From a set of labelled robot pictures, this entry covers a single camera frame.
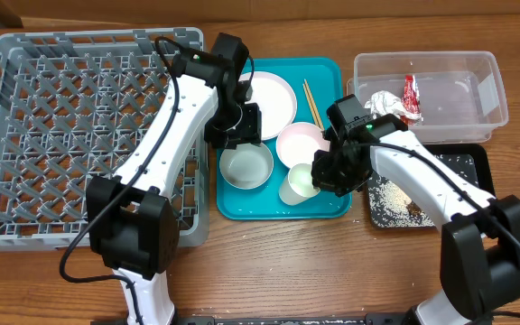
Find large white plate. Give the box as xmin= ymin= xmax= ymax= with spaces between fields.
xmin=246 ymin=71 xmax=297 ymax=141

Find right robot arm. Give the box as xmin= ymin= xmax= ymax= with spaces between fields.
xmin=311 ymin=115 xmax=520 ymax=324

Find clear plastic bin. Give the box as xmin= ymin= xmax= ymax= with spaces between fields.
xmin=347 ymin=51 xmax=508 ymax=144

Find pink bowl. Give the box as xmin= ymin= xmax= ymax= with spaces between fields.
xmin=276 ymin=122 xmax=330 ymax=169

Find grey plastic dish rack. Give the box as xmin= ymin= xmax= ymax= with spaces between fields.
xmin=0 ymin=27 xmax=205 ymax=251

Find wooden chopstick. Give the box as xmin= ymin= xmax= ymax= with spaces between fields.
xmin=303 ymin=80 xmax=324 ymax=130
xmin=303 ymin=79 xmax=326 ymax=131

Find grey bowl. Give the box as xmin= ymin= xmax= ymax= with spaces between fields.
xmin=218 ymin=144 xmax=274 ymax=190

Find black tray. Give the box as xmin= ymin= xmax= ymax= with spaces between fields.
xmin=367 ymin=144 xmax=496 ymax=228

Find red snack wrapper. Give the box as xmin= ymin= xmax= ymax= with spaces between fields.
xmin=401 ymin=75 xmax=422 ymax=125

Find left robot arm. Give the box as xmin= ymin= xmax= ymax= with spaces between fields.
xmin=86 ymin=45 xmax=261 ymax=324

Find white tissue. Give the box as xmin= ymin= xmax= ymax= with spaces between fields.
xmin=364 ymin=90 xmax=407 ymax=116

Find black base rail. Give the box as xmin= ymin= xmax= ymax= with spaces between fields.
xmin=90 ymin=311 xmax=419 ymax=325

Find brown food scrap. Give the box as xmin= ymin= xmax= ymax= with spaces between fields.
xmin=406 ymin=202 xmax=423 ymax=217

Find spilled rice pile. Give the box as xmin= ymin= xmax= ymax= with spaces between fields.
xmin=367 ymin=153 xmax=479 ymax=228

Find teal plastic tray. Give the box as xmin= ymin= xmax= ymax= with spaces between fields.
xmin=217 ymin=57 xmax=352 ymax=221

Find white cup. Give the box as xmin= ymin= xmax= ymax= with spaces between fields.
xmin=279 ymin=163 xmax=320 ymax=206

